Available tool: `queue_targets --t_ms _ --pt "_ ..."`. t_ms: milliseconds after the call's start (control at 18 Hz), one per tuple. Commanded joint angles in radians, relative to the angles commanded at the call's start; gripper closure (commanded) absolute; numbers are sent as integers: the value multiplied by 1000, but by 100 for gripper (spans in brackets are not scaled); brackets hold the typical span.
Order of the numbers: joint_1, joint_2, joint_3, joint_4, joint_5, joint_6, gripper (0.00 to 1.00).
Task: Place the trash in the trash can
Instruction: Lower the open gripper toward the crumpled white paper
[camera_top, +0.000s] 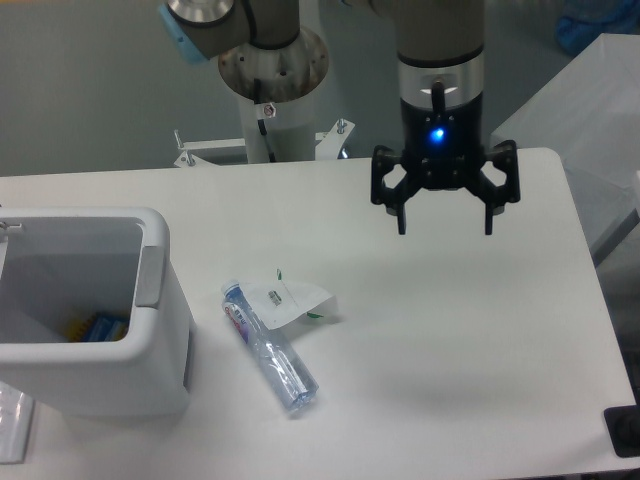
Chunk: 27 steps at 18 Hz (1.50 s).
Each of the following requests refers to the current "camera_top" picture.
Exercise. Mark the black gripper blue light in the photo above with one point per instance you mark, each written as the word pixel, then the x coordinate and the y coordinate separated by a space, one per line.
pixel 441 145

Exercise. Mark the white paper wrapper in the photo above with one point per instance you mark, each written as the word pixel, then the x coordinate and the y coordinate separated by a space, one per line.
pixel 280 302

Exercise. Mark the clear plastic water bottle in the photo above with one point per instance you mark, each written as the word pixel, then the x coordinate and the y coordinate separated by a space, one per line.
pixel 283 369

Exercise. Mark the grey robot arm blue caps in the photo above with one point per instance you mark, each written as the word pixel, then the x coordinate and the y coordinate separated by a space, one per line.
pixel 440 51

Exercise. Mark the white plastic trash can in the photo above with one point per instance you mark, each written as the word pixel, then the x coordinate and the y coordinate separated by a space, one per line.
pixel 59 264

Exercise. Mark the white side table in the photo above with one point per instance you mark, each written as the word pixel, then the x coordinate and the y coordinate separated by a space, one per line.
pixel 589 115

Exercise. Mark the blue object on floor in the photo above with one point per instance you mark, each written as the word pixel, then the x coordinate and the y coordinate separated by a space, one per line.
pixel 582 22

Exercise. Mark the black device at table edge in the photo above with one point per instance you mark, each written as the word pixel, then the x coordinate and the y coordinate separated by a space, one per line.
pixel 623 426

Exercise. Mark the blue yellow box in bin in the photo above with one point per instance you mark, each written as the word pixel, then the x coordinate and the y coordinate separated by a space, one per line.
pixel 100 327

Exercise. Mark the white mounting bracket with bolts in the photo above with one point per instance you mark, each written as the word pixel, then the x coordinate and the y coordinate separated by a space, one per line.
pixel 273 147

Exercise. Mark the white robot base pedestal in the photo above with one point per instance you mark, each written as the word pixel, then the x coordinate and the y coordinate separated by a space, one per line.
pixel 275 89

